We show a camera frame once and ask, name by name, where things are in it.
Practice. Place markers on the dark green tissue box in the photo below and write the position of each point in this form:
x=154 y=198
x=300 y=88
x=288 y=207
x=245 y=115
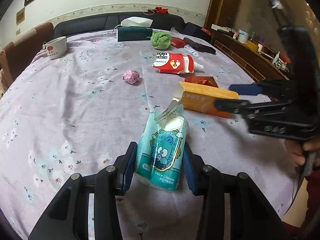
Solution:
x=134 y=29

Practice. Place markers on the wooden sideboard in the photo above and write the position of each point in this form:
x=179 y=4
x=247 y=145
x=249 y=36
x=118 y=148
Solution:
x=256 y=66

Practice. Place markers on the pink crumpled paper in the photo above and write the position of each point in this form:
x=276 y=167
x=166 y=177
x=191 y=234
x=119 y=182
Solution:
x=131 y=76

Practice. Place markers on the teal tissue pack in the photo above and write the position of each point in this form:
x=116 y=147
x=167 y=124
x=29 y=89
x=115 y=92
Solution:
x=160 y=149

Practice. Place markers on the red pouch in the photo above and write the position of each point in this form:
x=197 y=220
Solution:
x=178 y=42

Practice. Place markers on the red item on sofa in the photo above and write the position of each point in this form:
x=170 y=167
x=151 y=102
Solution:
x=160 y=10

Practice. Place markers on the floral purple tablecloth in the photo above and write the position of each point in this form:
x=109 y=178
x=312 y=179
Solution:
x=77 y=114

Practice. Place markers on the right hand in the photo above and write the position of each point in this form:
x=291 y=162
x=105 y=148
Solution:
x=295 y=149

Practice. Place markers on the black tool on table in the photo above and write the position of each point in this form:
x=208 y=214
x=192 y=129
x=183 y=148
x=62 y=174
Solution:
x=199 y=47

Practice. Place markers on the white ceramic mug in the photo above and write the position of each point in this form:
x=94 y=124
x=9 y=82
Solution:
x=56 y=47

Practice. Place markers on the small wall plaque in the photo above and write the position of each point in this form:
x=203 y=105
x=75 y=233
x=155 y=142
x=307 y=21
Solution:
x=20 y=16

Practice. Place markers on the green cloth ball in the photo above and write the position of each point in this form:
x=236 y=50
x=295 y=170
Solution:
x=161 y=40

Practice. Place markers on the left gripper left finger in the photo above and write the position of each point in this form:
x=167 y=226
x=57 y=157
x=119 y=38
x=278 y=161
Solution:
x=66 y=216

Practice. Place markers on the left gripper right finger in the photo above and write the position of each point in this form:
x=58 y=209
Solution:
x=232 y=205

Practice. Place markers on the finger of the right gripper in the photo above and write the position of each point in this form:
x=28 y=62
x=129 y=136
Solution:
x=230 y=105
x=246 y=89

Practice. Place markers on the brown armchair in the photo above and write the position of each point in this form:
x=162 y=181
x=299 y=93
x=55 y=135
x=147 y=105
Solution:
x=18 y=54

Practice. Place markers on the red foil wrapper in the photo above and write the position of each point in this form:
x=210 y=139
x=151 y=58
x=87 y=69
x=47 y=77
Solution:
x=202 y=80

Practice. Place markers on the black leather sofa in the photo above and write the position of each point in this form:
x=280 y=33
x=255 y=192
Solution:
x=101 y=22

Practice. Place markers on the orange cardboard box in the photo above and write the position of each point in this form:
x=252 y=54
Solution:
x=200 y=98

